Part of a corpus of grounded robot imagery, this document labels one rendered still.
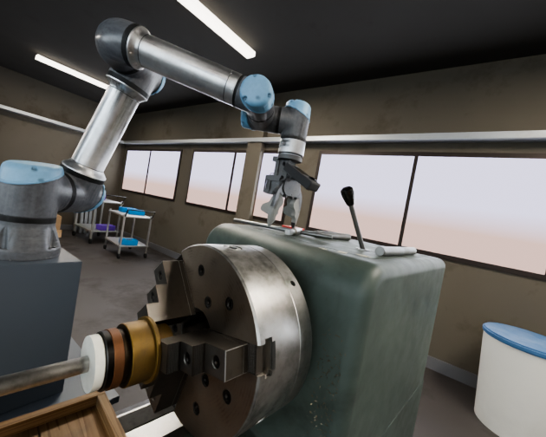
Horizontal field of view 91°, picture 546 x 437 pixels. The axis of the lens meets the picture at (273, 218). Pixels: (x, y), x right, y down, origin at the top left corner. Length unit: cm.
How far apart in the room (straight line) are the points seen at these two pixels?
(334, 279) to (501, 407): 244
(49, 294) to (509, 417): 278
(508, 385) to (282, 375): 242
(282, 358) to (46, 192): 67
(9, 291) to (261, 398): 61
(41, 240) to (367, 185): 310
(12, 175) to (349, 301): 77
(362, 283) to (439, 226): 279
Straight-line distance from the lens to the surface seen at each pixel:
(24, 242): 85
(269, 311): 41
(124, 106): 93
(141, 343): 44
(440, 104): 356
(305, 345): 48
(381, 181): 339
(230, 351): 39
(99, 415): 69
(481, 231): 323
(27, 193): 84
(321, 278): 50
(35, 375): 44
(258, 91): 66
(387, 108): 367
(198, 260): 50
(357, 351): 50
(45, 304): 87
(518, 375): 273
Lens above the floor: 132
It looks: 2 degrees down
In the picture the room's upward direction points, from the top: 10 degrees clockwise
